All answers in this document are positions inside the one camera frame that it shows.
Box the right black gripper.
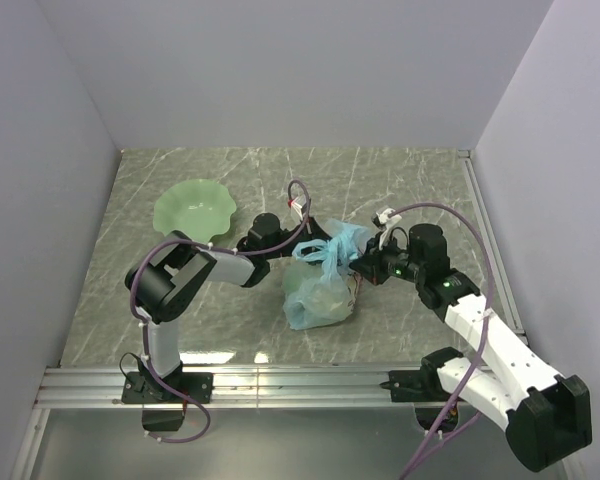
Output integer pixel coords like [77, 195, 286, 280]
[349, 231, 425, 285]

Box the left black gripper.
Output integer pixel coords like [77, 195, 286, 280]
[266, 215, 352, 266]

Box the light blue plastic bag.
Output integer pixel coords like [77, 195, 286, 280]
[282, 219, 371, 331]

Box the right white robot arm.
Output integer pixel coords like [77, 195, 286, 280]
[349, 224, 592, 472]

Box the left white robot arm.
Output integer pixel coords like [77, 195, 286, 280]
[124, 213, 331, 402]

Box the light green wavy plate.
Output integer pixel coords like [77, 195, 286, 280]
[153, 179, 237, 243]

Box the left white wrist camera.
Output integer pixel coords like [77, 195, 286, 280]
[288, 195, 310, 223]

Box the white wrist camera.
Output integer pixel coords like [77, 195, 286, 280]
[288, 195, 310, 223]
[372, 207, 402, 249]

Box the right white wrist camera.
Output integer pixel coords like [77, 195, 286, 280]
[372, 207, 402, 249]

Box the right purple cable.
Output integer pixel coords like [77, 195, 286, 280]
[392, 202, 497, 480]

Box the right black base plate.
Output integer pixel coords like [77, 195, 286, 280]
[379, 368, 463, 403]

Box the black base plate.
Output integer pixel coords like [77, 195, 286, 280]
[379, 368, 463, 403]
[121, 371, 215, 405]

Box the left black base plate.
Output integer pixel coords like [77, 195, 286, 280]
[121, 371, 215, 405]

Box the aluminium rail frame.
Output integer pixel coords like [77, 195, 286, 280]
[9, 149, 586, 480]

